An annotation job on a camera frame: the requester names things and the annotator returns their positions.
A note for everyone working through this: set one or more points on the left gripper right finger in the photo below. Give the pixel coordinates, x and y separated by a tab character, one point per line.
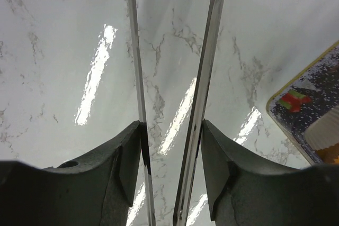
244	188

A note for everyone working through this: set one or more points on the square cookie tin box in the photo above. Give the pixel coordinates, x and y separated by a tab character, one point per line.
304	99

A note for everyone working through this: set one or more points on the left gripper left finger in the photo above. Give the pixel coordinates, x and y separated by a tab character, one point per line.
96	188

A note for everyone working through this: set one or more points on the white paper cup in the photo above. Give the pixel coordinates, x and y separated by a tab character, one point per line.
323	133

